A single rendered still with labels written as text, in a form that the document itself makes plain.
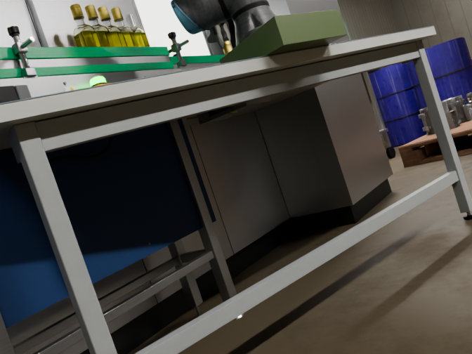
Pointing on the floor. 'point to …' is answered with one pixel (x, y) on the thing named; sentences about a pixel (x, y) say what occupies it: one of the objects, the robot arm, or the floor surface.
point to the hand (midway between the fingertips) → (226, 44)
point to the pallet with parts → (463, 117)
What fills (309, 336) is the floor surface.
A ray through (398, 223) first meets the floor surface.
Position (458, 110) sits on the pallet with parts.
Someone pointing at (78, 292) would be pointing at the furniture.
